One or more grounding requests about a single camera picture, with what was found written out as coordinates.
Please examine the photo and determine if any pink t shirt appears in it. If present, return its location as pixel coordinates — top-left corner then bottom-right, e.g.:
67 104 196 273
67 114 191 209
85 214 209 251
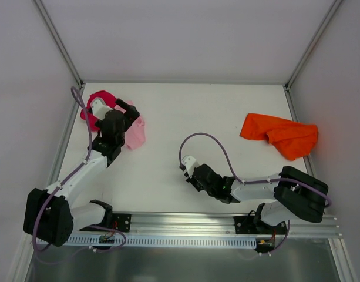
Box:
125 115 146 151

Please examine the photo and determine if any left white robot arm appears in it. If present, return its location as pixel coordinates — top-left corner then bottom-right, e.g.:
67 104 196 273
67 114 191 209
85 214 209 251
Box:
23 98 140 247

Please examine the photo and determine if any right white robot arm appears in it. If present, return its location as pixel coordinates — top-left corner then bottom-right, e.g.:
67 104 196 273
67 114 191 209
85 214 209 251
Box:
180 161 331 234

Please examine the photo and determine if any red t shirt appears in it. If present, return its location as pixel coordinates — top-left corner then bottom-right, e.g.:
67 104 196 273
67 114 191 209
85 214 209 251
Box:
80 90 117 132

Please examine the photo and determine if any orange t shirt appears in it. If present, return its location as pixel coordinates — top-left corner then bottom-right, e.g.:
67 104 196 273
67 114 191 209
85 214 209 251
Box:
240 113 318 161

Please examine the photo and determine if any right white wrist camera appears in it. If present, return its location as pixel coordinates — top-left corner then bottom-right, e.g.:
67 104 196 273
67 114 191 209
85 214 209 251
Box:
180 155 199 178

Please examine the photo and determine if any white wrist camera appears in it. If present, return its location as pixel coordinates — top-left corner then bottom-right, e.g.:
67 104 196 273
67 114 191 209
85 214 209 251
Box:
90 98 112 120
180 155 199 178

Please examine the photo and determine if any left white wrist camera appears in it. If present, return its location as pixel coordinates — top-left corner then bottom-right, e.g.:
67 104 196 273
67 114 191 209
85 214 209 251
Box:
90 98 112 120

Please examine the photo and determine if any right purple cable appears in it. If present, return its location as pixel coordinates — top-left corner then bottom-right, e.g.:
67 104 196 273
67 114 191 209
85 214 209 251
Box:
179 132 333 254

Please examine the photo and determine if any purple cable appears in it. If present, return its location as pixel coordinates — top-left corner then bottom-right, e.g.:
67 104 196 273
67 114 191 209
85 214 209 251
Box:
179 132 333 254
32 86 127 255

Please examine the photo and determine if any aluminium front rail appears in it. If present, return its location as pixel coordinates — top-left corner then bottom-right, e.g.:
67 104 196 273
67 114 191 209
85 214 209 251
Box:
24 209 343 237

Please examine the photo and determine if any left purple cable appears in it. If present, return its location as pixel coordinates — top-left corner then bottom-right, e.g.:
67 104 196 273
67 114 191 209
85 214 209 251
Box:
32 86 127 255

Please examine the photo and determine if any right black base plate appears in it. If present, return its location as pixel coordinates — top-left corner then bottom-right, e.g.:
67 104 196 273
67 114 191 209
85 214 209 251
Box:
233 215 287 235

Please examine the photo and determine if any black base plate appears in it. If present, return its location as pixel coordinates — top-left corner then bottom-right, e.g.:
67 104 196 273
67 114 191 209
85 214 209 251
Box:
80 213 132 233
233 215 287 235

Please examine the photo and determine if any white slotted cable duct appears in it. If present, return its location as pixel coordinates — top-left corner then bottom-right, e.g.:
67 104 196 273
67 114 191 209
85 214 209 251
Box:
37 234 257 249

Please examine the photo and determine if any left aluminium side rail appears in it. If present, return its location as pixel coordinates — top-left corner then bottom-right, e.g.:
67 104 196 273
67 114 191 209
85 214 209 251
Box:
41 83 86 210

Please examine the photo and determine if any aluminium side rail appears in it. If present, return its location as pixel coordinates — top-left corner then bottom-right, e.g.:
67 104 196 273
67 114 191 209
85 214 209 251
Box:
41 83 86 210
283 85 317 178

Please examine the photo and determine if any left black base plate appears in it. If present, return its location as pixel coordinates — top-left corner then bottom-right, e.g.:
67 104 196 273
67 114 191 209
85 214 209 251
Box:
80 213 132 233

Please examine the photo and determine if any right aluminium side rail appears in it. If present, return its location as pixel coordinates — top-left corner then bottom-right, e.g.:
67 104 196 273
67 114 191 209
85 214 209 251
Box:
283 85 317 178

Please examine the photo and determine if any left aluminium frame post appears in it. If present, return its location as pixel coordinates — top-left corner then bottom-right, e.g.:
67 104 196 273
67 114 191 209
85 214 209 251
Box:
32 0 83 86

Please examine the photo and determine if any aluminium frame post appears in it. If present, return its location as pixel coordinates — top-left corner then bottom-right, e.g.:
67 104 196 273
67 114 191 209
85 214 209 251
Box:
32 0 83 86
284 0 344 90

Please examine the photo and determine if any right aluminium frame post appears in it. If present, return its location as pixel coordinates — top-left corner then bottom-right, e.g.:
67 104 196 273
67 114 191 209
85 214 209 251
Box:
284 0 344 90

